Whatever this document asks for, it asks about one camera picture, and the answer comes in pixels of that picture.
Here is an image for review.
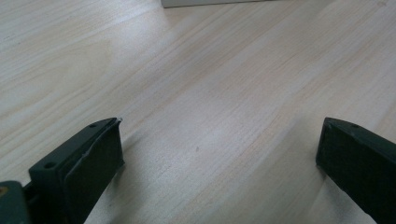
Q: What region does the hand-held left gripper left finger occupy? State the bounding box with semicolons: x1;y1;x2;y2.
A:
28;117;125;224

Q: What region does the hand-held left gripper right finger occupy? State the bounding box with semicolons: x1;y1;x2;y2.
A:
316;117;396;224

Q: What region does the grey expandable metal rack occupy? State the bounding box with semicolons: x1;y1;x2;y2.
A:
161;0;275;8

